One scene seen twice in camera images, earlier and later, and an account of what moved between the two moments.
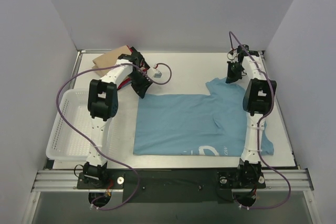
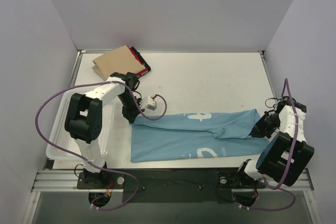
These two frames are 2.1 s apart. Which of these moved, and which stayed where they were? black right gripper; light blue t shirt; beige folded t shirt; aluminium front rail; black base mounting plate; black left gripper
Moved: light blue t shirt; black left gripper; black right gripper
Stayed: beige folded t shirt; aluminium front rail; black base mounting plate
